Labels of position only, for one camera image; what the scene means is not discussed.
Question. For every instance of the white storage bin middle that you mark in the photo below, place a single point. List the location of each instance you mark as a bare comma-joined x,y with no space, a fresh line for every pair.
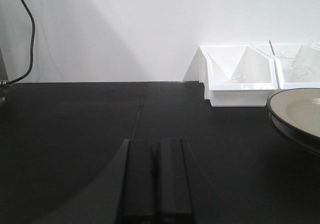
284,53

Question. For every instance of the glass beaker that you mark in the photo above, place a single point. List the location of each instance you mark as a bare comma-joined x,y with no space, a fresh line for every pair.
305,63

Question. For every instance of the red glass stirring rod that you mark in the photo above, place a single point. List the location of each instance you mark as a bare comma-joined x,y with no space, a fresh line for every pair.
272,48

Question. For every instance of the white storage bin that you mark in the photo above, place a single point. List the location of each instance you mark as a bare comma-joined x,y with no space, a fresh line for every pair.
284,53
233,76

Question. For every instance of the white storage bin left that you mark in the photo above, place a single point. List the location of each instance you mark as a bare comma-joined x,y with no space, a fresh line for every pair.
233,76

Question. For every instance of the beige plate black rim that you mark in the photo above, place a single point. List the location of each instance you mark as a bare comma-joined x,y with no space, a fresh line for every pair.
300,138
298,109

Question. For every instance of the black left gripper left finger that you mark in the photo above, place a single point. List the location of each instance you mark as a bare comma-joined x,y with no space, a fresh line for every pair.
123,193

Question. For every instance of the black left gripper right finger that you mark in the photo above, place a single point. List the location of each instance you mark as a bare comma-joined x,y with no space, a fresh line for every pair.
186,193

